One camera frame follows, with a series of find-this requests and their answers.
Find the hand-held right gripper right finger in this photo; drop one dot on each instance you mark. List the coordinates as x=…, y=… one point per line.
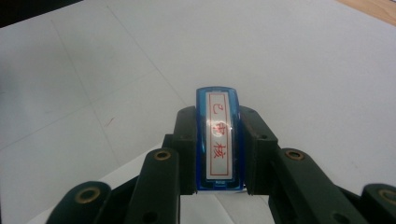
x=257, y=149

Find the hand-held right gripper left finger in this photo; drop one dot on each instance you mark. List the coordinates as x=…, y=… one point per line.
x=186, y=149

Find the blue stamp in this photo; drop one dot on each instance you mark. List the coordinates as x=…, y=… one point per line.
x=219, y=140

